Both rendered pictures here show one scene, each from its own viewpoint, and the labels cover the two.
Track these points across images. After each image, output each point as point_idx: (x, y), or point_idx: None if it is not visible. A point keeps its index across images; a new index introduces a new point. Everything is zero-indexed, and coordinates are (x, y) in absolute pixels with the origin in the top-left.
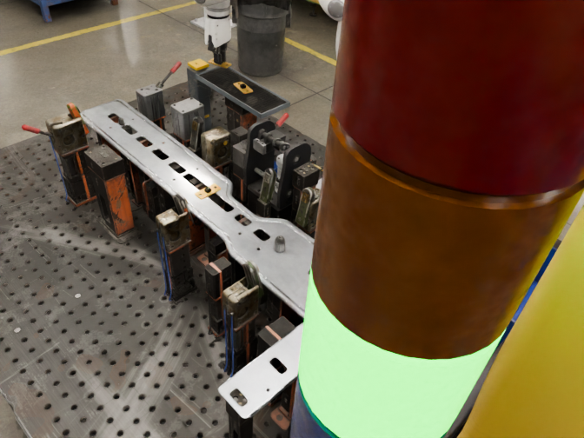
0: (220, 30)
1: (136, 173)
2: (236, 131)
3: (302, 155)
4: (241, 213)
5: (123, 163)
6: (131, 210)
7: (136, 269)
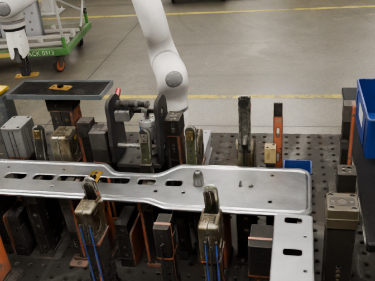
0: (23, 41)
1: None
2: (83, 120)
3: (163, 107)
4: (139, 178)
5: None
6: None
7: None
